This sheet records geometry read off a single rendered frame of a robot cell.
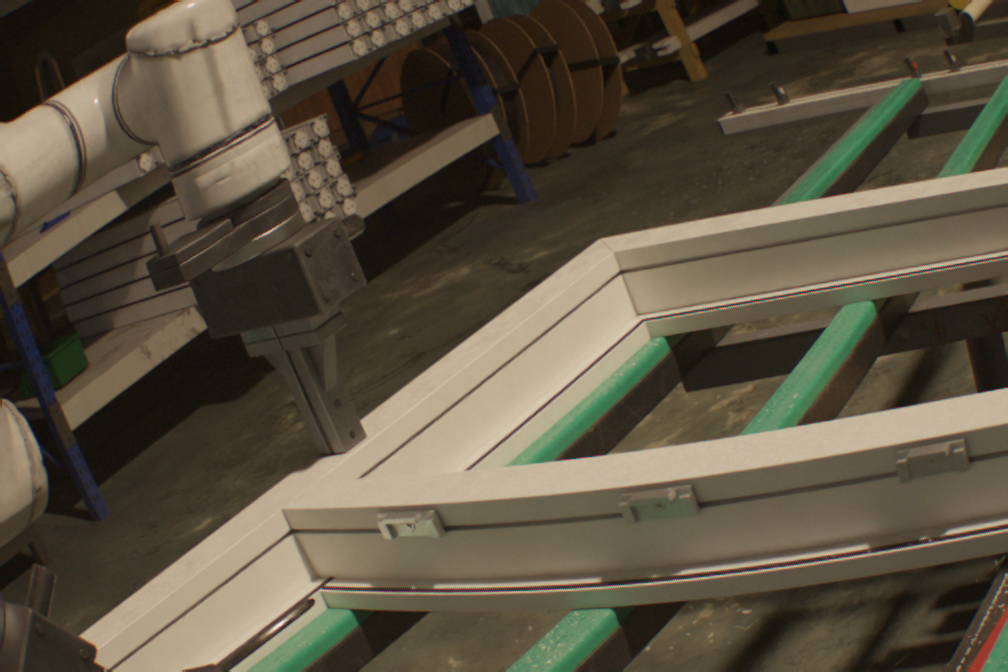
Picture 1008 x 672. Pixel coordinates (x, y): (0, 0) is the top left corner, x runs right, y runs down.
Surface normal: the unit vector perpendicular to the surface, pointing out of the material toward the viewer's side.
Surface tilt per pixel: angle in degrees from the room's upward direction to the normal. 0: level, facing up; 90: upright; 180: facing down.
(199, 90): 90
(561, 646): 0
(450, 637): 0
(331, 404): 90
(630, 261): 90
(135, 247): 90
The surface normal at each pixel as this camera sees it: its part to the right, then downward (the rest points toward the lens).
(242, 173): 0.36, 0.09
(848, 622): -0.38, -0.89
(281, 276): -0.56, 0.44
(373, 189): 0.75, -0.14
